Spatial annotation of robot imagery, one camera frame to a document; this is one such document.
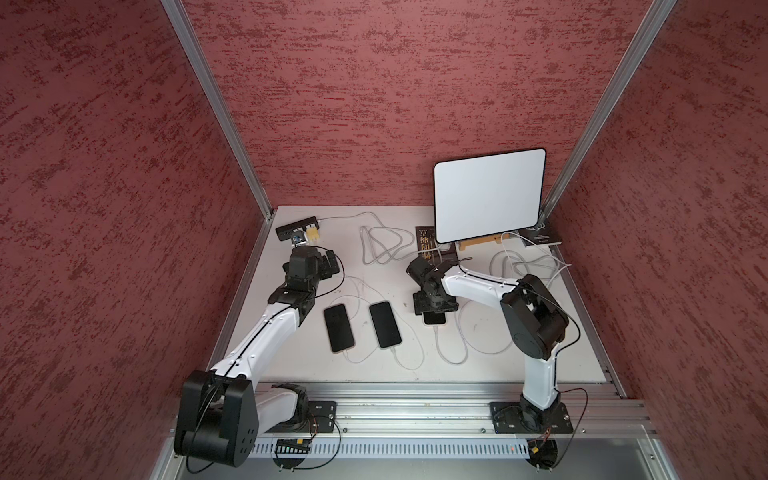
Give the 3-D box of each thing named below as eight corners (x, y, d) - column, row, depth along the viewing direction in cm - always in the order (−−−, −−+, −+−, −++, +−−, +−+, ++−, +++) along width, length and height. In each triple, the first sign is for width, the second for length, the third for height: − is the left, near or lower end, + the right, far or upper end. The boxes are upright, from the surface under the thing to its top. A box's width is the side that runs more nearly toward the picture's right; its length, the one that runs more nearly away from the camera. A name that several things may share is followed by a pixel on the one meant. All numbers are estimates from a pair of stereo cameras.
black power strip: (279, 241, 113) (276, 234, 110) (278, 232, 116) (274, 225, 113) (320, 230, 116) (318, 224, 113) (318, 222, 119) (316, 216, 116)
